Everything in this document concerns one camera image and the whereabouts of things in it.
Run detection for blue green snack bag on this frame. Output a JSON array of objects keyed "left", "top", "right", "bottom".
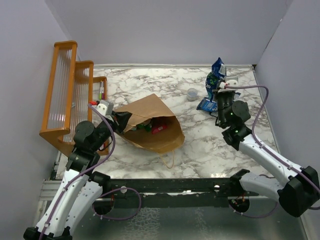
[{"left": 205, "top": 57, "right": 227, "bottom": 101}]

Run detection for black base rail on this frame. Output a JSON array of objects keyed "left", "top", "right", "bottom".
[{"left": 89, "top": 172, "right": 258, "bottom": 209}]

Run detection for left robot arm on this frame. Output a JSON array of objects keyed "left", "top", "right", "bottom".
[{"left": 23, "top": 111, "right": 132, "bottom": 240}]

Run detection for brown paper bag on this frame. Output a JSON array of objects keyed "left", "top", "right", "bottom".
[{"left": 115, "top": 93, "right": 185, "bottom": 158}]

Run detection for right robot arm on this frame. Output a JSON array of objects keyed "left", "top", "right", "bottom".
[{"left": 215, "top": 86, "right": 320, "bottom": 217}]

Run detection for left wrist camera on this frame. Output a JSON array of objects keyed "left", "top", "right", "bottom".
[{"left": 89, "top": 99, "right": 114, "bottom": 118}]

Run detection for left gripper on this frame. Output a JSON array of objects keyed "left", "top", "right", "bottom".
[{"left": 92, "top": 110, "right": 132, "bottom": 152}]

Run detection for markers in rack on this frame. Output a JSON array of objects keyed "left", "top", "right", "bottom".
[{"left": 99, "top": 81, "right": 105, "bottom": 100}]

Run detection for green snack packet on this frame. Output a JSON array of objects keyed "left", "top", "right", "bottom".
[{"left": 131, "top": 119, "right": 152, "bottom": 132}]

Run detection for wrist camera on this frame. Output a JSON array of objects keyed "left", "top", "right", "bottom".
[
  {"left": 89, "top": 99, "right": 114, "bottom": 118},
  {"left": 218, "top": 76, "right": 239, "bottom": 92}
]

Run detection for light blue snack bag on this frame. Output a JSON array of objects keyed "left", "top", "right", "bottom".
[{"left": 196, "top": 97, "right": 218, "bottom": 113}]

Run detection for small clear plastic cup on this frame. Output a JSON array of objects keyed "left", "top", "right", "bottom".
[{"left": 186, "top": 88, "right": 198, "bottom": 102}]

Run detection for red snack packet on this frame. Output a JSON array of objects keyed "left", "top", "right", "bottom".
[{"left": 151, "top": 123, "right": 168, "bottom": 135}]

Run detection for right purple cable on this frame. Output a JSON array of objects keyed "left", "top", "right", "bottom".
[{"left": 224, "top": 84, "right": 320, "bottom": 211}]

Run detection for orange wooden rack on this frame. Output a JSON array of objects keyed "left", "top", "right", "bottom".
[{"left": 39, "top": 40, "right": 107, "bottom": 156}]

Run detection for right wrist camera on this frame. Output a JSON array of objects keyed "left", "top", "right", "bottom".
[{"left": 218, "top": 76, "right": 239, "bottom": 92}]

